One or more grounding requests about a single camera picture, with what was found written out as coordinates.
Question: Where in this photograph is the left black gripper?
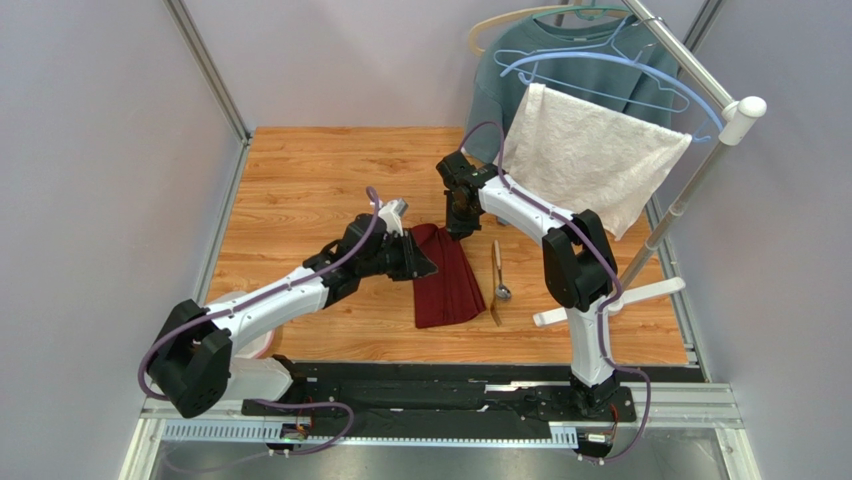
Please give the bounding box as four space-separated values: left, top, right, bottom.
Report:
358 228 438 282

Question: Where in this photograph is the dark red cloth napkin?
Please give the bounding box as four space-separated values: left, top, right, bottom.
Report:
411 223 486 329

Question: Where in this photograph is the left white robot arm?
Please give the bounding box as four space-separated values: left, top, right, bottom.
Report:
137 214 439 418

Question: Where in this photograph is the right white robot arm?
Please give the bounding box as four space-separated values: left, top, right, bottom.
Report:
436 151 619 418

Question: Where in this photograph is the silver metal spoon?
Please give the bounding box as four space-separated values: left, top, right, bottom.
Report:
491 240 512 301

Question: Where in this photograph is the white towel on hanger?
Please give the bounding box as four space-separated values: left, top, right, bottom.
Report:
503 83 693 240

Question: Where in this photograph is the beige wooden hanger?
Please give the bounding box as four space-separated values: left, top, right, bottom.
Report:
467 5 600 58

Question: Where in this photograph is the white mesh bag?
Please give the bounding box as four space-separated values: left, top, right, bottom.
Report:
208 291 275 359

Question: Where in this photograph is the light blue clothes hanger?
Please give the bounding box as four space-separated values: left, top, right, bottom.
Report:
485 15 723 143

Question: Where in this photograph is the teal sweatshirt on hanger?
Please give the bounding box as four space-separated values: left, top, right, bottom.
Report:
464 16 687 163

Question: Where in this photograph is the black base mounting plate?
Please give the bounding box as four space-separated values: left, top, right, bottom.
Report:
179 361 707 441

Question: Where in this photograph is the metal clothes rack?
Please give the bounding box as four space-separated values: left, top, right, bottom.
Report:
532 0 768 329

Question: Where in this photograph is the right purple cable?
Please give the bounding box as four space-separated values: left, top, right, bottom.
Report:
459 121 654 464

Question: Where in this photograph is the purple cable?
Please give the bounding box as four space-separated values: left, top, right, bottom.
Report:
136 186 355 457
459 121 654 464

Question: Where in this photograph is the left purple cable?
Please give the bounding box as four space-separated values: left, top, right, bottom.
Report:
136 186 355 457

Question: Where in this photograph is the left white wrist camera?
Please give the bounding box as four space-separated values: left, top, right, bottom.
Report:
378 198 408 235

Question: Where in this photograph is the aluminium frame rail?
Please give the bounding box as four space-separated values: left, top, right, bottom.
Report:
163 0 252 145

